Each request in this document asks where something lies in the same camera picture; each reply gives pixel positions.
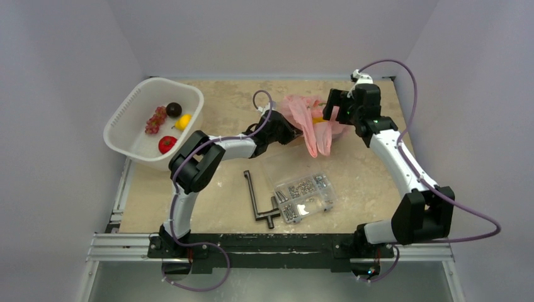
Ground pink plastic bag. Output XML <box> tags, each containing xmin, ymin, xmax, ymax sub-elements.
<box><xmin>279</xmin><ymin>94</ymin><xmax>349</xmax><ymax>158</ymax></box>

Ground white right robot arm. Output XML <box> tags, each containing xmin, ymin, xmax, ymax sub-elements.
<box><xmin>322</xmin><ymin>84</ymin><xmax>455</xmax><ymax>256</ymax></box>

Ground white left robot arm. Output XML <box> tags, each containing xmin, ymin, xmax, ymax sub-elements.
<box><xmin>154</xmin><ymin>110</ymin><xmax>303</xmax><ymax>258</ymax></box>

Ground yellow fake lemon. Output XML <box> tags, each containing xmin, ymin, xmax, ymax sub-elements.
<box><xmin>173</xmin><ymin>114</ymin><xmax>192</xmax><ymax>131</ymax></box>

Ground dark brown fake fruit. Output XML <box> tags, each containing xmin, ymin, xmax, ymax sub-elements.
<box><xmin>166</xmin><ymin>102</ymin><xmax>183</xmax><ymax>118</ymax></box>

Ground red fake tomato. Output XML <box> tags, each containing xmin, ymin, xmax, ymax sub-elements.
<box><xmin>158</xmin><ymin>136</ymin><xmax>178</xmax><ymax>154</ymax></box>

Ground red fake grape bunch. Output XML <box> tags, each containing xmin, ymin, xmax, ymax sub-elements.
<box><xmin>145</xmin><ymin>106</ymin><xmax>167</xmax><ymax>135</ymax></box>

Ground clear plastic screw box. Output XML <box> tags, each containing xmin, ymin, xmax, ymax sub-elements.
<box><xmin>259</xmin><ymin>145</ymin><xmax>337</xmax><ymax>225</ymax></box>

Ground black metal crank tool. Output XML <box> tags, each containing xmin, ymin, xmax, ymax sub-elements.
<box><xmin>243</xmin><ymin>170</ymin><xmax>280</xmax><ymax>230</ymax></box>

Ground white plastic basket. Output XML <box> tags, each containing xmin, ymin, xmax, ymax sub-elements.
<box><xmin>103</xmin><ymin>77</ymin><xmax>204</xmax><ymax>171</ymax></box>

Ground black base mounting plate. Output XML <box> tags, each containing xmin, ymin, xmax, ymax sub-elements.
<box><xmin>147</xmin><ymin>232</ymin><xmax>394</xmax><ymax>275</ymax></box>

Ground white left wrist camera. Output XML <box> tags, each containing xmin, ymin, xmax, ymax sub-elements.
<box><xmin>256</xmin><ymin>104</ymin><xmax>271</xmax><ymax>115</ymax></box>

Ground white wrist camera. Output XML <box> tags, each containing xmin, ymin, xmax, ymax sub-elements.
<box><xmin>256</xmin><ymin>104</ymin><xmax>271</xmax><ymax>115</ymax></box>
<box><xmin>350</xmin><ymin>69</ymin><xmax>374</xmax><ymax>90</ymax></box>

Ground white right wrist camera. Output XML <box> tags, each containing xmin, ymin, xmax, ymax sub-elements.
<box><xmin>350</xmin><ymin>69</ymin><xmax>374</xmax><ymax>90</ymax></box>

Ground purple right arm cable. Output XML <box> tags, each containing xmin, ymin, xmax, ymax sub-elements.
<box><xmin>353</xmin><ymin>59</ymin><xmax>503</xmax><ymax>284</ymax></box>

